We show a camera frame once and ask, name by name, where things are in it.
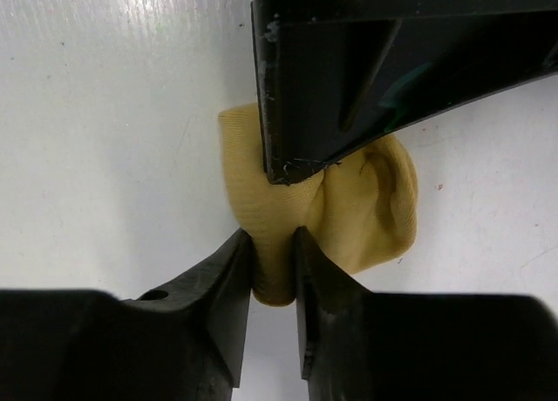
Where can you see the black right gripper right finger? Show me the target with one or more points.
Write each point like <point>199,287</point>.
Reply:
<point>356,344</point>

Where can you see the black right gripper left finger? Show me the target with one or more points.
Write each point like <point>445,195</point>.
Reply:
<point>183,340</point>

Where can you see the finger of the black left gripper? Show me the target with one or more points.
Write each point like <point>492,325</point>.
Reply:
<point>334,75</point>

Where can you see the yellow sock pair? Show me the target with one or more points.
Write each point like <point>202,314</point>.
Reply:
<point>361,211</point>

